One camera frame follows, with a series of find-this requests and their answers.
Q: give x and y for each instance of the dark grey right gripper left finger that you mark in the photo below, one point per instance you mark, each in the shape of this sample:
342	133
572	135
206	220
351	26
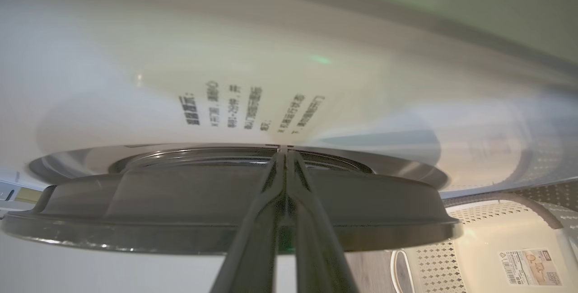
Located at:
257	248

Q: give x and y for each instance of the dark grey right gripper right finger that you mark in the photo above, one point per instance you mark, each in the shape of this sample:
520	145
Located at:
316	248

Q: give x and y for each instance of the round dark glass washer door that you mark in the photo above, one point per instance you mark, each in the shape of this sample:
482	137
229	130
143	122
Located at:
135	202

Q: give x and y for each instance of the cream perforated laundry basket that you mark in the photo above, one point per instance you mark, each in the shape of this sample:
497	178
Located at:
478	243

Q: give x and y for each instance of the white front-load washing machine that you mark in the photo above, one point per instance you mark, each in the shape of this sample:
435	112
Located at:
135	58

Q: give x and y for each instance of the white barcode sticker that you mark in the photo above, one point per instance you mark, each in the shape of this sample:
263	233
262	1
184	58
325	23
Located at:
530	268

